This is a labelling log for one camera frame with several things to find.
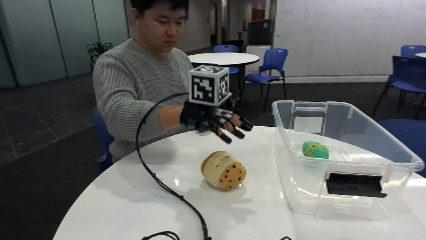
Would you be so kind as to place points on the white cabinet with dark top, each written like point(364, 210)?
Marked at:
point(260, 36)

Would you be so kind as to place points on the green potted plant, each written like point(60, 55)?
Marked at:
point(98, 50)

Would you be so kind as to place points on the green soft toy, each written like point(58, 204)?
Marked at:
point(316, 150)

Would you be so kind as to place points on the white marker cube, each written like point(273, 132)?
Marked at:
point(208, 85)

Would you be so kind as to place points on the round white table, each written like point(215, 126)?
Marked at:
point(223, 59)

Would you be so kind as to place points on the the person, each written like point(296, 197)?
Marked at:
point(142, 83)

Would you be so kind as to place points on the clear plastic storage bin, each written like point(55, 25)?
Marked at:
point(347, 156)

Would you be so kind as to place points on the blue plastic chair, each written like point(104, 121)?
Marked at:
point(413, 50)
point(406, 78)
point(227, 53)
point(269, 68)

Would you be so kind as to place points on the blue chair under person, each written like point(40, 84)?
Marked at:
point(103, 140)

